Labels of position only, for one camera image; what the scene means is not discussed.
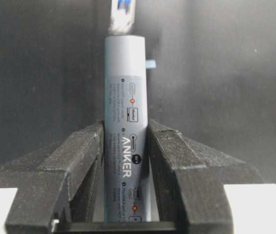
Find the grey Anker USB hub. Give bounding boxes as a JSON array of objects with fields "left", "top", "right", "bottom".
[{"left": 104, "top": 35, "right": 151, "bottom": 222}]

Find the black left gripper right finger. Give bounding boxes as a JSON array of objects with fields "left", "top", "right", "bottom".
[{"left": 147, "top": 120, "right": 263, "bottom": 234}]

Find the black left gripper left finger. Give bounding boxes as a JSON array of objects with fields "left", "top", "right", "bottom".
[{"left": 0, "top": 122, "right": 104, "bottom": 234}]

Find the blue LAN cable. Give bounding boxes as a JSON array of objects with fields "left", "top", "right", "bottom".
[{"left": 107, "top": 0, "right": 136, "bottom": 37}]

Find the small blue tape marker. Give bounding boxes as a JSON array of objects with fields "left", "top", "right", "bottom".
[{"left": 145, "top": 59, "right": 157, "bottom": 69}]

